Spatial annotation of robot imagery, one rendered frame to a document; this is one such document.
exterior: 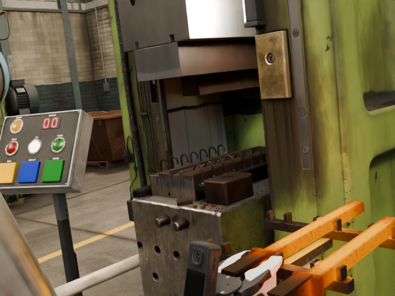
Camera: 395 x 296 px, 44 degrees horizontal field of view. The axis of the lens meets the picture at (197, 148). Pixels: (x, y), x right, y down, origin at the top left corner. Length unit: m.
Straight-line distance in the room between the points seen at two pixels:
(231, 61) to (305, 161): 0.41
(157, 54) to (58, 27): 9.50
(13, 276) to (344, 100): 0.93
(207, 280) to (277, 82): 0.69
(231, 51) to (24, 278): 1.15
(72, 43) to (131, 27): 9.51
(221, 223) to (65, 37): 9.84
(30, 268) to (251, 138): 1.43
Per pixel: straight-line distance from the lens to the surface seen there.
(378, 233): 0.96
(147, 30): 1.47
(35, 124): 1.85
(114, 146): 7.86
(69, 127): 1.75
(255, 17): 1.32
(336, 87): 1.24
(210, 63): 1.45
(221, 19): 1.43
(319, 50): 1.26
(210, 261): 0.74
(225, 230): 1.30
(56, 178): 1.70
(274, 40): 1.30
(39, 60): 10.53
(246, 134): 1.87
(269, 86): 1.32
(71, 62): 10.94
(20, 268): 0.50
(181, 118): 1.71
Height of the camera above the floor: 1.26
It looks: 8 degrees down
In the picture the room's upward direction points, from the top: 7 degrees counter-clockwise
